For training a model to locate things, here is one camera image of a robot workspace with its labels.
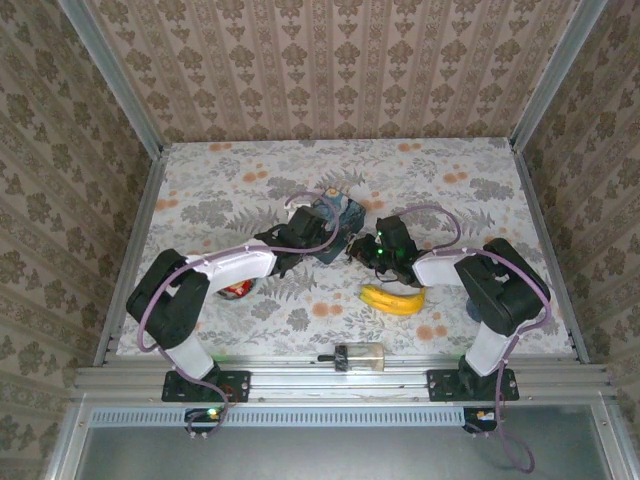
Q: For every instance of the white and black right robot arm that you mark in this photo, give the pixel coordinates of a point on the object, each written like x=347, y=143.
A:
x=500, y=295

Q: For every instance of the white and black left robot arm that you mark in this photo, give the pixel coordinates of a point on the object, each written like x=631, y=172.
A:
x=165, y=305

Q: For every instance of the starry night print box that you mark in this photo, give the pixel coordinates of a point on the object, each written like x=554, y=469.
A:
x=350, y=212

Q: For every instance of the yellow banana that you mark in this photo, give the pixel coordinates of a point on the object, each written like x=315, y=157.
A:
x=395, y=302

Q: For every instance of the red snack packet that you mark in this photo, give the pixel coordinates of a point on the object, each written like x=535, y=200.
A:
x=237, y=290

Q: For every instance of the dark grey round cap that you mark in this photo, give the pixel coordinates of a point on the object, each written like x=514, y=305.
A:
x=472, y=312

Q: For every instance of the grey metal panel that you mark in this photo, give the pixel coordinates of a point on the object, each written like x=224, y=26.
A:
x=350, y=452

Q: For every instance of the aluminium front mounting rail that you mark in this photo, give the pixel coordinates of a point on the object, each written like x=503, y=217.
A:
x=325, y=385

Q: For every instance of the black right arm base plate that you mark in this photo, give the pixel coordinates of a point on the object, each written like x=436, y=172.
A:
x=445, y=385

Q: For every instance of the aluminium table side rail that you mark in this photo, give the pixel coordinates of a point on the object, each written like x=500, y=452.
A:
x=545, y=225
x=142, y=225

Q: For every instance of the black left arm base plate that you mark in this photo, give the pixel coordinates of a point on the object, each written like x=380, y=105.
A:
x=235, y=385

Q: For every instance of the aluminium frame post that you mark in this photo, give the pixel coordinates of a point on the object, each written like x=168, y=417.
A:
x=115, y=80
x=555, y=75

